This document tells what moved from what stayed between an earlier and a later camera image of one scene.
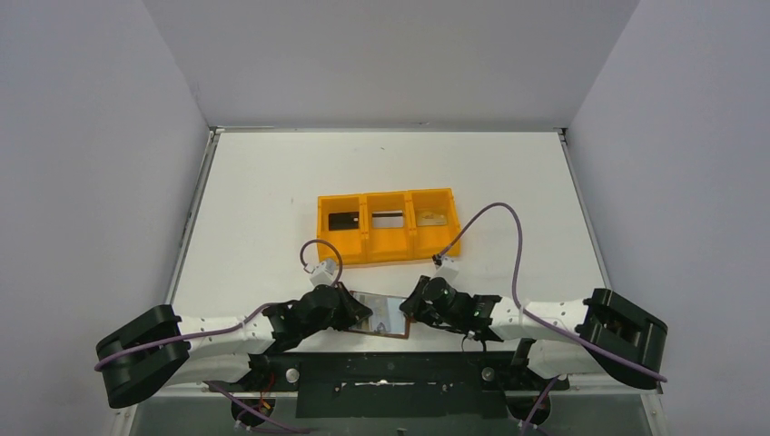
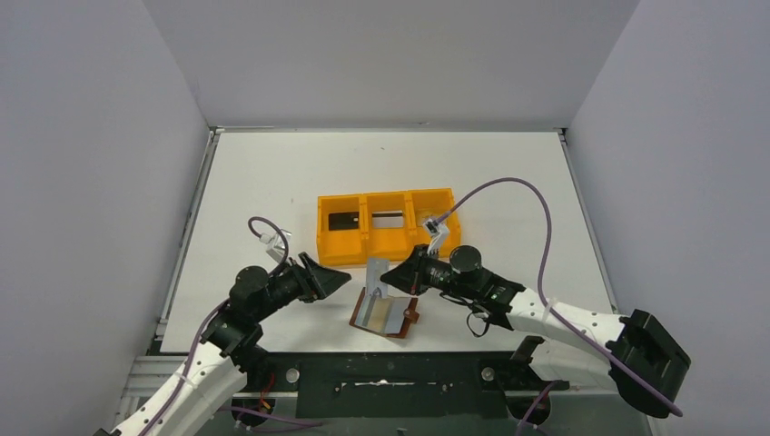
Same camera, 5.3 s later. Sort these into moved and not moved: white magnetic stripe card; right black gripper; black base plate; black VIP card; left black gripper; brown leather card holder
Moved: left black gripper; right black gripper
Not moved: black base plate; black VIP card; white magnetic stripe card; brown leather card holder
